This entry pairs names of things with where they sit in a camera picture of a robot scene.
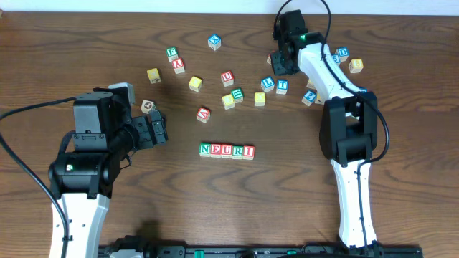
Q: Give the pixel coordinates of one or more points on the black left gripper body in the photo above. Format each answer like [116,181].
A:
[156,126]

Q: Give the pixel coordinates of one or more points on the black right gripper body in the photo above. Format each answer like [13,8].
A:
[280,61]

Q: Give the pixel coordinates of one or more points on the yellow block mid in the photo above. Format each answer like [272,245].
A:
[310,85]

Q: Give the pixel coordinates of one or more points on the green N wooden block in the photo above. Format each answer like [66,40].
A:
[204,149]

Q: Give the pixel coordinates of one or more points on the red E wooden block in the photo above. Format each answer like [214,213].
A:
[216,150]

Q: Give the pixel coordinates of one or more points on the red u wooden block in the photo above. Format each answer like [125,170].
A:
[227,78]
[226,150]

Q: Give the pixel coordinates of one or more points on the green R wooden block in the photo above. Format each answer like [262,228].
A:
[237,152]

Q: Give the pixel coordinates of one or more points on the red i wooden block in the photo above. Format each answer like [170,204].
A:
[268,59]
[248,152]

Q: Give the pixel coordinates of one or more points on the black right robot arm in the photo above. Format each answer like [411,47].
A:
[348,131]

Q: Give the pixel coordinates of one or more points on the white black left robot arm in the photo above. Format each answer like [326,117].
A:
[88,163]

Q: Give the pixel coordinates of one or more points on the white soccer ball block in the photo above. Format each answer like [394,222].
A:
[147,106]

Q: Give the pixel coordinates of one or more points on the blue T wooden block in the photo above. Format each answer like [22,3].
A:
[282,87]

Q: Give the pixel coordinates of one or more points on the blue L wooden block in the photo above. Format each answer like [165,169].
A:
[267,84]

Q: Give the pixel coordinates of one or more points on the blue 2 wooden block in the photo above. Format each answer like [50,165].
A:
[309,98]

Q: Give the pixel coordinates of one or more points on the red A wooden block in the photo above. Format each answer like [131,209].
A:
[203,114]

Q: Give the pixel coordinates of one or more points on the yellow block centre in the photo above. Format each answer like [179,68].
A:
[259,99]

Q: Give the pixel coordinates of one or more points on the yellow wooden block left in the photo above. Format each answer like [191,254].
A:
[153,75]

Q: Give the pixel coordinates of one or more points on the yellow wooden block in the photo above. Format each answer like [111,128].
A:
[195,83]
[153,75]

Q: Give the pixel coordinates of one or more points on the yellow block beside 2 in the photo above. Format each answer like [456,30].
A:
[319,100]

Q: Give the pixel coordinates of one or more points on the blue 5 wooden block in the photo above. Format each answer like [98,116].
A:
[336,59]

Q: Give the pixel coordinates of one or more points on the blue D wooden block upper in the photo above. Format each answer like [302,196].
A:
[342,53]

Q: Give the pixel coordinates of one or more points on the green B wooden block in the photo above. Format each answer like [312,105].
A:
[237,95]

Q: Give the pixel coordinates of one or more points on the red Y wooden block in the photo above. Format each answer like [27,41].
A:
[178,65]

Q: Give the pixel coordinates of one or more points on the green F wooden block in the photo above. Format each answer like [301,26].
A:
[172,54]

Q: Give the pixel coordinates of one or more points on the yellow block beside B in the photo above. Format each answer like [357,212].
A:
[228,101]

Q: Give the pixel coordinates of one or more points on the yellow block far right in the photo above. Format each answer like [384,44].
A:
[356,66]

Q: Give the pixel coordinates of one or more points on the blue X wooden block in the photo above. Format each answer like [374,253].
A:
[214,42]

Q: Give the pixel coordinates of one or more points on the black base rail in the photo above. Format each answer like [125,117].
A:
[308,250]

